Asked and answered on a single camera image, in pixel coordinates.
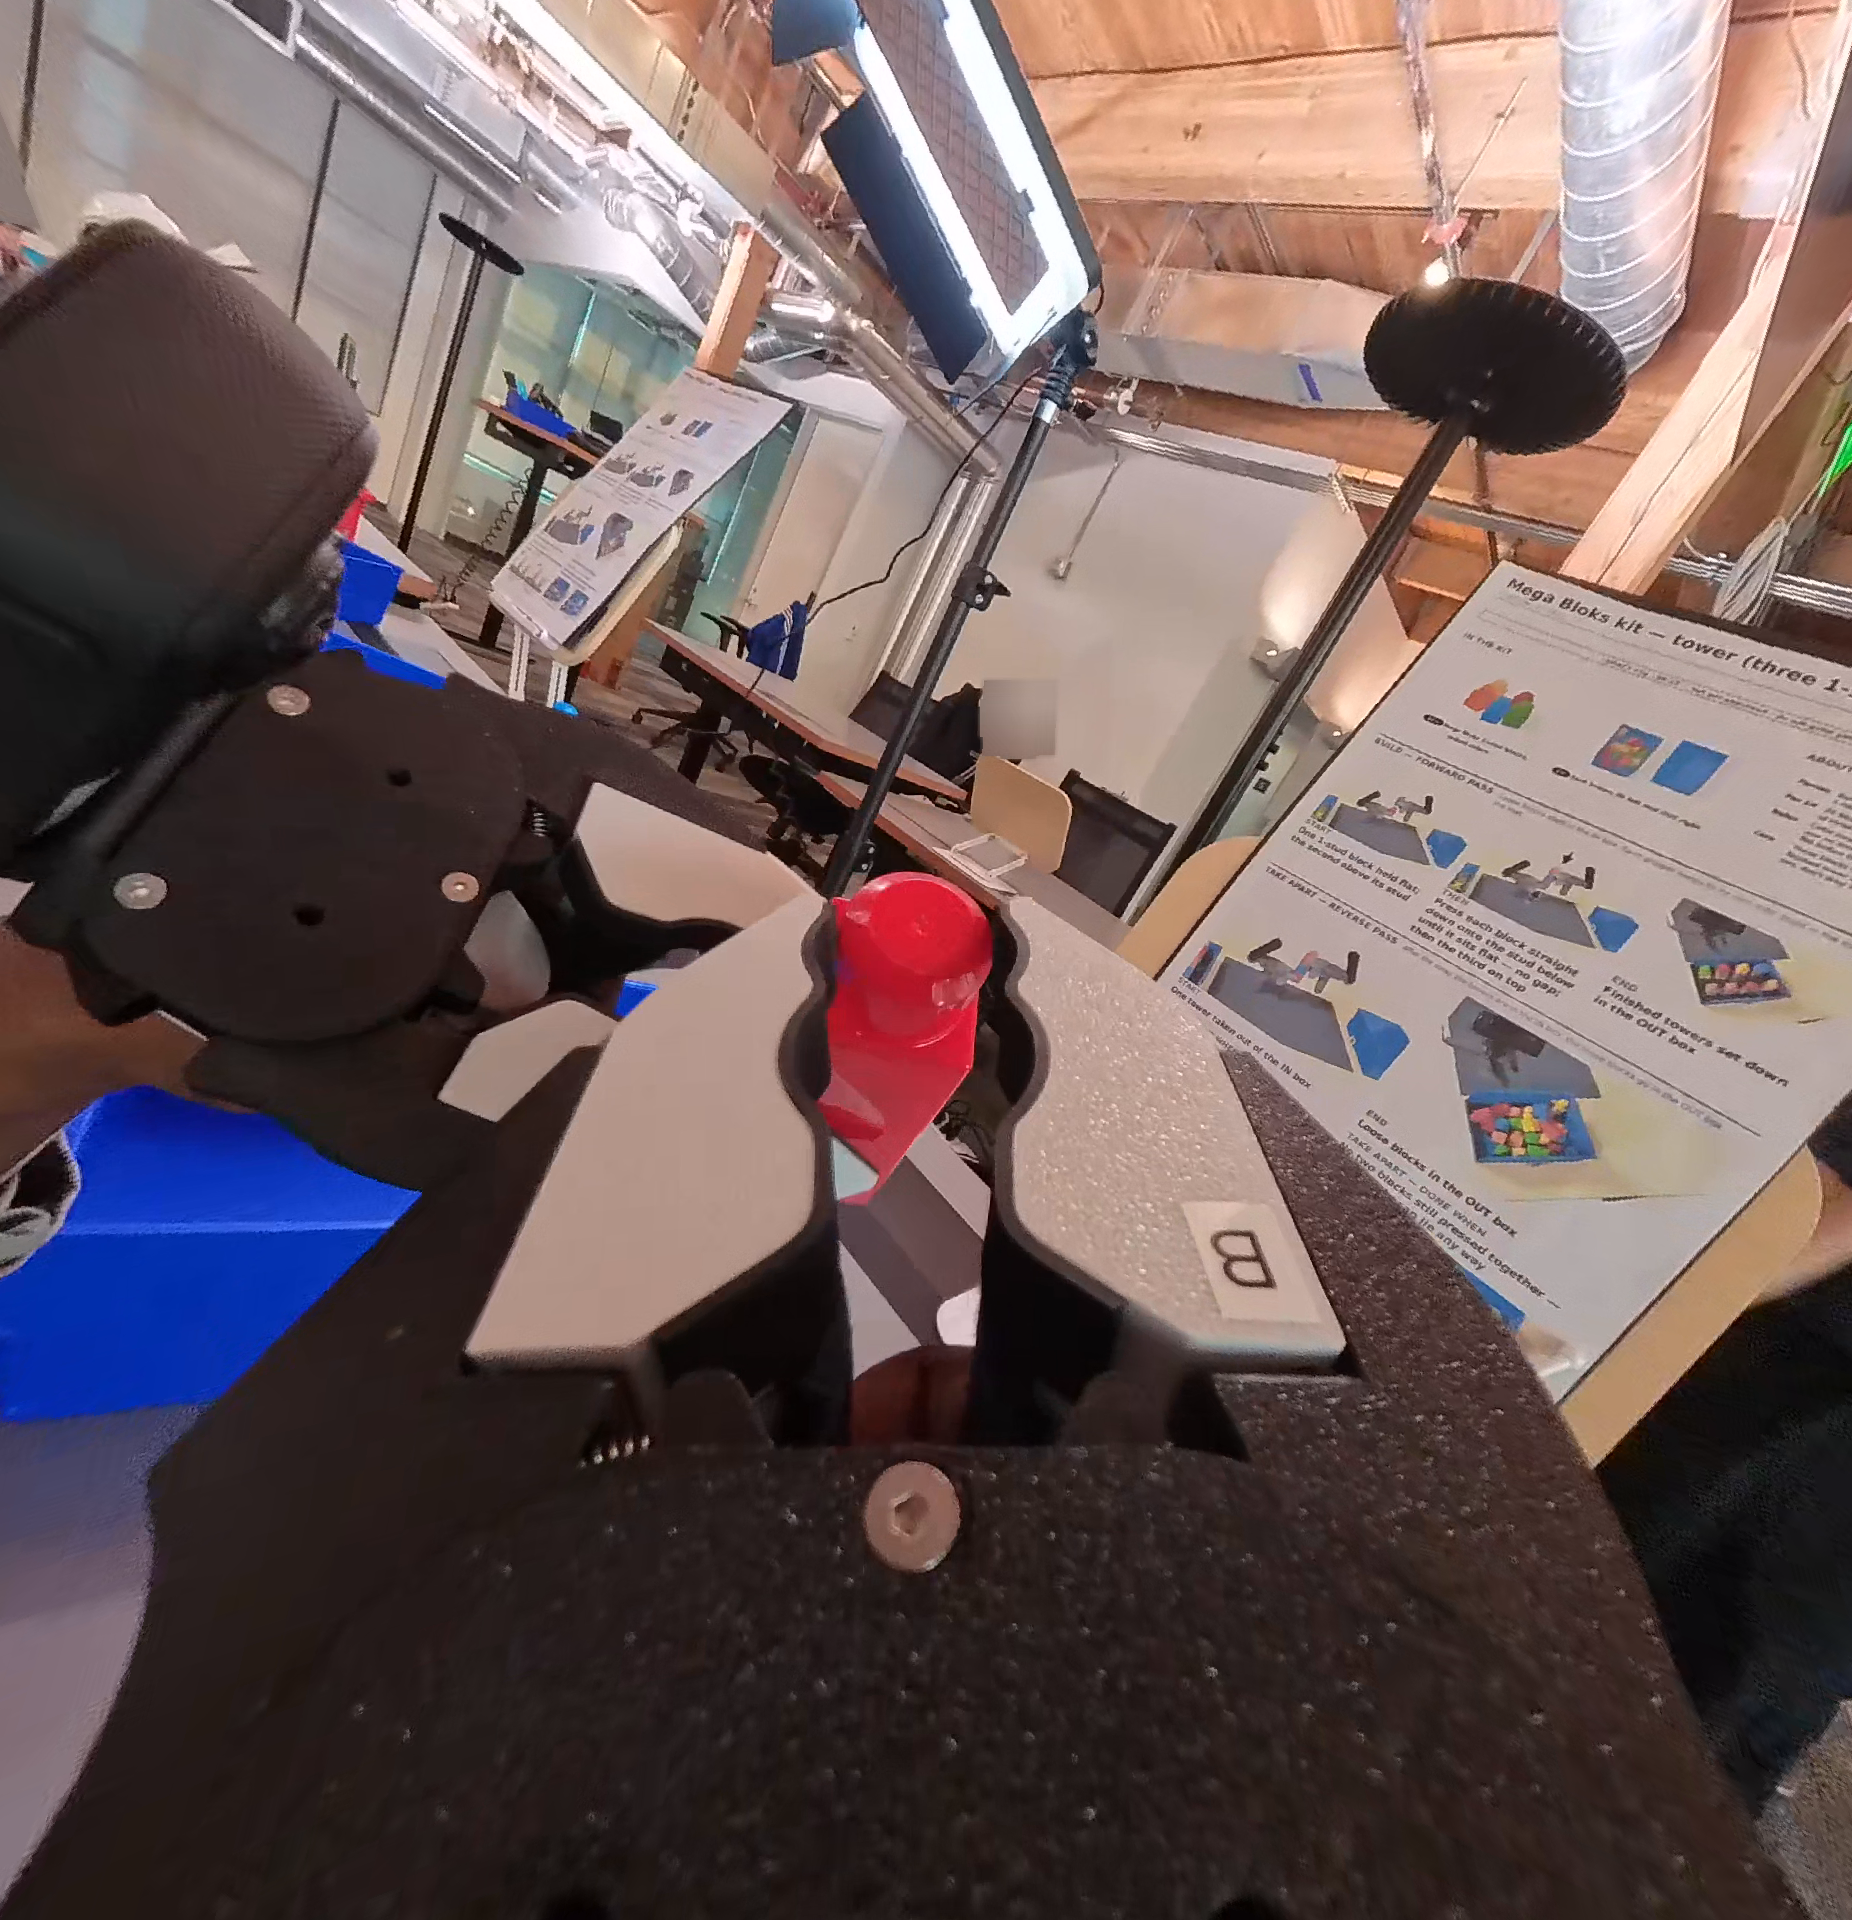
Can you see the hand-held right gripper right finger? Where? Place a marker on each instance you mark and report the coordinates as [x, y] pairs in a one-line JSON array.
[[1151, 1140]]

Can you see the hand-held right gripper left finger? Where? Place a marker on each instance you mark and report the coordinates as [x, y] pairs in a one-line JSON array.
[[671, 1172]]

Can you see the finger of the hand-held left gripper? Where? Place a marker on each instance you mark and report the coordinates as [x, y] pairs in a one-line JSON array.
[[687, 847], [529, 1060]]

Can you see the red mega block tower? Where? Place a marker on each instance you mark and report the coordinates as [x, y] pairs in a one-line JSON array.
[[896, 1034]]

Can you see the blue plastic bin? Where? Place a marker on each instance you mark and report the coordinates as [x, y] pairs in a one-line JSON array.
[[372, 586], [162, 1259]]

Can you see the person's left forearm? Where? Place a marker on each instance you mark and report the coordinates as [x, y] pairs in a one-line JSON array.
[[2, 1223]]

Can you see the person's left hand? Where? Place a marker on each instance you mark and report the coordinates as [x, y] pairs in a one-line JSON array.
[[55, 1034]]

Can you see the blue cloth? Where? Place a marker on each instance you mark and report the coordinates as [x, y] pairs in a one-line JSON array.
[[777, 643]]

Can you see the black office chair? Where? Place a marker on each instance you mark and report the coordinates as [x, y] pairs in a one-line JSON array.
[[1114, 847]]

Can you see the black light stand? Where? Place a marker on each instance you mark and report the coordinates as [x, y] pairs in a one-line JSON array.
[[945, 632]]

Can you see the wooden chair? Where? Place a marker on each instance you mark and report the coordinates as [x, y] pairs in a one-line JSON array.
[[1023, 810]]

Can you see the instruction poster board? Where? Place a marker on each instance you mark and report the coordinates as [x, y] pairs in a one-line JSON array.
[[628, 511], [1541, 976]]

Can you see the LED light panel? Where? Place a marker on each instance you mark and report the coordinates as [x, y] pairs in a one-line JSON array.
[[942, 179]]

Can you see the black disc stand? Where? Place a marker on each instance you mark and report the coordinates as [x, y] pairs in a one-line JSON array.
[[1496, 370]]

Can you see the rectangular metal duct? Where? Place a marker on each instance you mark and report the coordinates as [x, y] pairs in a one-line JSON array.
[[1243, 339]]

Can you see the silver round duct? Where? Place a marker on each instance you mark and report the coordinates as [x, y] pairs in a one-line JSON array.
[[1645, 151]]

